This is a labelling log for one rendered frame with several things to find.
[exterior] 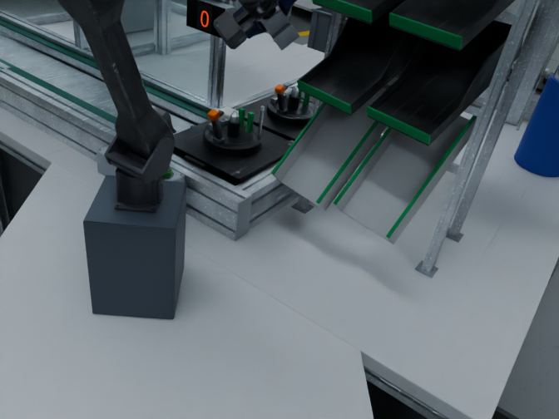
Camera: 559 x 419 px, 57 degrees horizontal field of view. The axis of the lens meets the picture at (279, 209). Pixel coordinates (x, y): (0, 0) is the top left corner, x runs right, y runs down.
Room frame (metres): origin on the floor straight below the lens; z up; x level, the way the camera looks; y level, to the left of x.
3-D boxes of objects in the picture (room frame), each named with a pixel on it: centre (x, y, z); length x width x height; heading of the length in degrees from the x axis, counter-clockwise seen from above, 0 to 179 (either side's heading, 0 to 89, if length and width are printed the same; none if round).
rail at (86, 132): (1.12, 0.45, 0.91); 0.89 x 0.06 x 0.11; 59
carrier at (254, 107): (1.33, 0.01, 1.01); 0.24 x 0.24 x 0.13; 59
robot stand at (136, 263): (0.69, 0.23, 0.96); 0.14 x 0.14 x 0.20; 6
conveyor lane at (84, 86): (1.29, 0.38, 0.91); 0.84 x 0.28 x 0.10; 59
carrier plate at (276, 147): (1.11, 0.14, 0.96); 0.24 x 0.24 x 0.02; 59
